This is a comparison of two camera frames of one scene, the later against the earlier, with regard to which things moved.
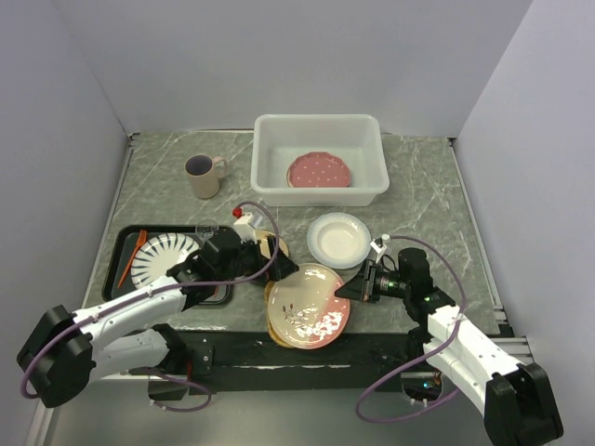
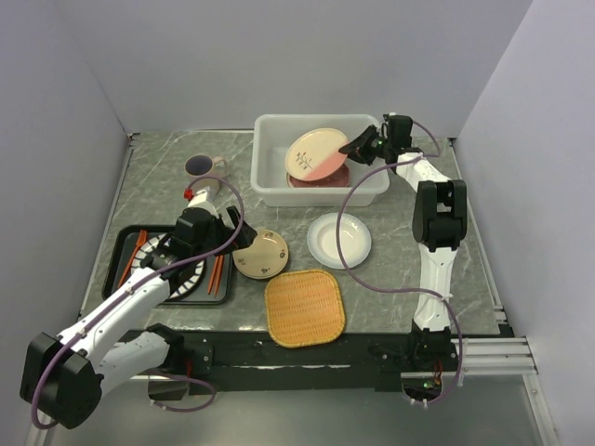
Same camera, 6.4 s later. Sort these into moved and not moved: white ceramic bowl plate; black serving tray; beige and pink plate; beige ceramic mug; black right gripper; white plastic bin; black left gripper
Moved: black left gripper; black right gripper; beige and pink plate
Not moved: black serving tray; beige ceramic mug; white plastic bin; white ceramic bowl plate
